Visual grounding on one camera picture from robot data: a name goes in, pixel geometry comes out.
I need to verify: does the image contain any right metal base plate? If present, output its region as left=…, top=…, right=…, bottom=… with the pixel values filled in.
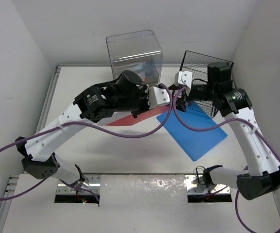
left=185, top=173, right=231, bottom=195

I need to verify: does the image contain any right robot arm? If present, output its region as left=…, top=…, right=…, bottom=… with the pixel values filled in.
left=174, top=62, right=280, bottom=200

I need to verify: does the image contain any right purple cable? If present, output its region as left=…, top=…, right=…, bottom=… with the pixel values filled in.
left=171, top=86, right=280, bottom=233

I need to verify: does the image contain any metal base plate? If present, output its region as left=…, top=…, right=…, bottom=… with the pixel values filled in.
left=185, top=173, right=231, bottom=195
left=56, top=173, right=101, bottom=195

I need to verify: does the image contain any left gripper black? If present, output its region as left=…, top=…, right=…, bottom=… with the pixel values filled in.
left=114, top=84, right=155, bottom=118

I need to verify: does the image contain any blue folder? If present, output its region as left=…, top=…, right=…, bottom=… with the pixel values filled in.
left=164, top=103, right=228, bottom=161

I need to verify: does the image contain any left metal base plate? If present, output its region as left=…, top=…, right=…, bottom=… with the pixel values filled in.
left=56, top=173, right=101, bottom=195

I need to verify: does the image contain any clear plastic drawer unit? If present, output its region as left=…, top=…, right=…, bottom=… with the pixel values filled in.
left=106, top=29, right=163, bottom=86

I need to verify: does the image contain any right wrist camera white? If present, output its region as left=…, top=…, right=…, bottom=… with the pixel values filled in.
left=174, top=71, right=193, bottom=96

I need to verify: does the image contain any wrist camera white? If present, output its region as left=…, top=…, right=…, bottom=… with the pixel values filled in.
left=174, top=71, right=193, bottom=96
left=148, top=87, right=170, bottom=109

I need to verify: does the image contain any red folder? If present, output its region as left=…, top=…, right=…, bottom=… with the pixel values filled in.
left=105, top=83, right=179, bottom=127

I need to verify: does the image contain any black wire mesh rack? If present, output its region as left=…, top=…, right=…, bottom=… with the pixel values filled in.
left=180, top=50, right=235, bottom=118

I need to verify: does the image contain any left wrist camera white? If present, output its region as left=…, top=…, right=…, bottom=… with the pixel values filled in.
left=148, top=87, right=170, bottom=109

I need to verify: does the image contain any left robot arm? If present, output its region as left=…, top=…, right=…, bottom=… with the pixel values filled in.
left=17, top=70, right=152, bottom=187

